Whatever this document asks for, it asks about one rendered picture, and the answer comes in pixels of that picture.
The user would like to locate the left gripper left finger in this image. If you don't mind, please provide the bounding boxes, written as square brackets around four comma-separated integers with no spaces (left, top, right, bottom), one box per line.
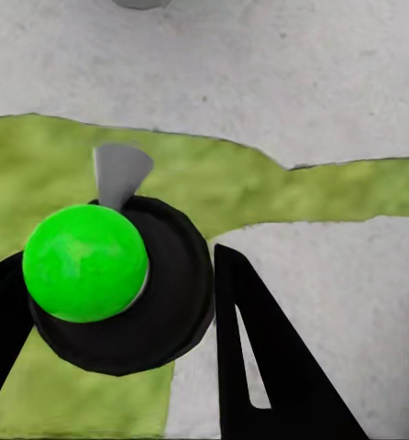
[0,251,35,390]

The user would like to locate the insectifuge atomizer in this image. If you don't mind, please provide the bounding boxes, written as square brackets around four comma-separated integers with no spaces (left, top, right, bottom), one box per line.
[23,141,217,377]

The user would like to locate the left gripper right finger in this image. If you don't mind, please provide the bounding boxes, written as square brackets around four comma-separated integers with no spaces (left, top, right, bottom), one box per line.
[213,244,369,440]

